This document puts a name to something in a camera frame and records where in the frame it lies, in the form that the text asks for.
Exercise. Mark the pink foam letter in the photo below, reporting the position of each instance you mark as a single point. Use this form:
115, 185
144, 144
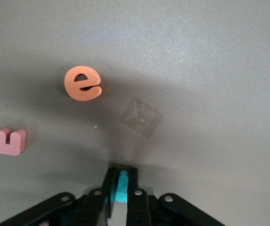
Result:
5, 148

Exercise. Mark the orange foam letter e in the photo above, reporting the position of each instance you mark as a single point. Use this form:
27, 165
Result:
71, 89

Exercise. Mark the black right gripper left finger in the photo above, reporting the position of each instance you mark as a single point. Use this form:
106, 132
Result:
94, 207

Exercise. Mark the teal foam letter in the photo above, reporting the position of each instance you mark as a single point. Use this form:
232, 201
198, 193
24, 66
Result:
121, 188

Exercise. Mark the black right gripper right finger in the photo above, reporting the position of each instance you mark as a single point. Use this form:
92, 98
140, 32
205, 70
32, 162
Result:
139, 209

